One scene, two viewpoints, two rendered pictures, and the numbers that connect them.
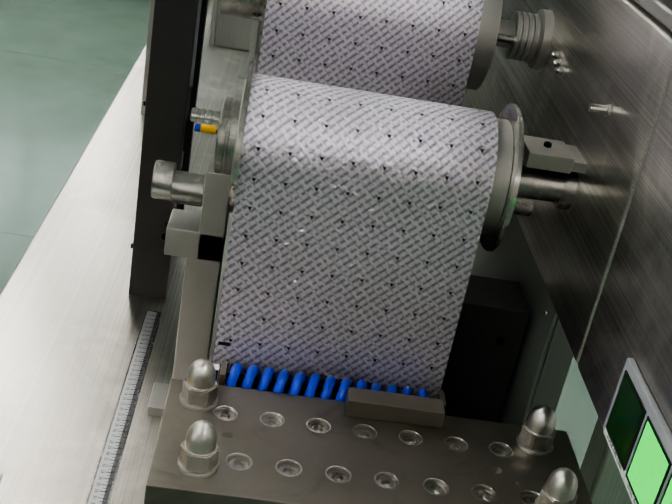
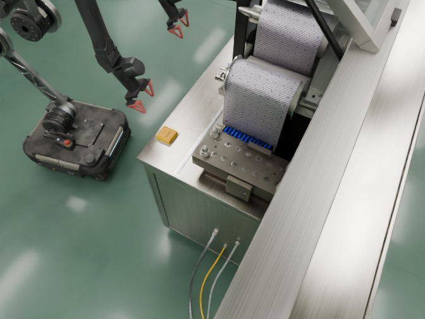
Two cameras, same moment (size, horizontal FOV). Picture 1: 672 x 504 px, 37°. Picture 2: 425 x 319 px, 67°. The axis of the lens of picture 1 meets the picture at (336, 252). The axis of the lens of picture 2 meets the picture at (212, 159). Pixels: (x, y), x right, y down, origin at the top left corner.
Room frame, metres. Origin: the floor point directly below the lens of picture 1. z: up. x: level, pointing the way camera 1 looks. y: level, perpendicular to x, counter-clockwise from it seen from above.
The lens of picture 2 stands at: (0.15, -0.32, 2.09)
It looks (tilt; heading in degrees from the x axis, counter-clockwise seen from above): 58 degrees down; 33
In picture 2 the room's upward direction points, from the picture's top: 1 degrees clockwise
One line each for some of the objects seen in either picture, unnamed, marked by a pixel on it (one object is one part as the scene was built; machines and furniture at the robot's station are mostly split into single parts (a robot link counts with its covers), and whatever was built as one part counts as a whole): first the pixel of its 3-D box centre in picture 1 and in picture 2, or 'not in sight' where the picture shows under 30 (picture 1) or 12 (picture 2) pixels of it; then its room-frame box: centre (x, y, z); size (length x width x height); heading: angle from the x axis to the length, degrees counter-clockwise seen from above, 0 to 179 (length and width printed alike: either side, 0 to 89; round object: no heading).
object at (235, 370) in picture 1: (332, 392); (248, 139); (0.86, -0.02, 1.03); 0.21 x 0.04 x 0.03; 95
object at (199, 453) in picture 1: (200, 443); (205, 149); (0.70, 0.08, 1.05); 0.04 x 0.04 x 0.04
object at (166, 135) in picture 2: not in sight; (166, 135); (0.75, 0.32, 0.91); 0.07 x 0.07 x 0.02; 5
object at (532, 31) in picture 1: (515, 35); (340, 42); (1.20, -0.16, 1.33); 0.07 x 0.07 x 0.07; 5
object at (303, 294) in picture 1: (340, 307); (252, 121); (0.88, -0.01, 1.11); 0.23 x 0.01 x 0.18; 95
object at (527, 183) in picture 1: (536, 183); (310, 104); (0.96, -0.18, 1.25); 0.07 x 0.04 x 0.04; 95
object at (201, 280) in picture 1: (187, 291); (226, 101); (0.96, 0.15, 1.05); 0.06 x 0.05 x 0.31; 95
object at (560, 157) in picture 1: (552, 153); (314, 98); (0.96, -0.19, 1.28); 0.06 x 0.05 x 0.02; 95
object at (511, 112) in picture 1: (499, 177); (299, 100); (0.95, -0.15, 1.25); 0.15 x 0.01 x 0.15; 5
